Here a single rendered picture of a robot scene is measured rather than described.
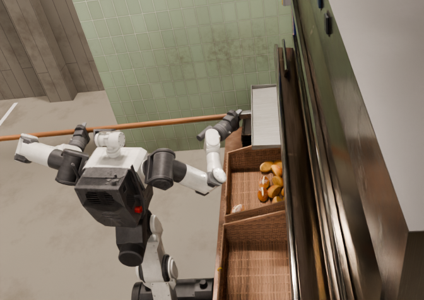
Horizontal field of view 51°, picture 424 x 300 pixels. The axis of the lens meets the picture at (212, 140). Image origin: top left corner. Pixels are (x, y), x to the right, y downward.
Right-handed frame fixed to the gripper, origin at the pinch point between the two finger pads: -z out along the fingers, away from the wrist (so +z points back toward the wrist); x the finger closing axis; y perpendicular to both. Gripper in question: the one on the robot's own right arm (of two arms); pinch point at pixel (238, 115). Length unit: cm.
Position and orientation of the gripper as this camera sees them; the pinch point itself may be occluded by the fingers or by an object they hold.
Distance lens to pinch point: 233.7
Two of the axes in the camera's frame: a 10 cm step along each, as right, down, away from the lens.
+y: 7.7, 2.9, -5.7
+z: -6.2, 5.6, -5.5
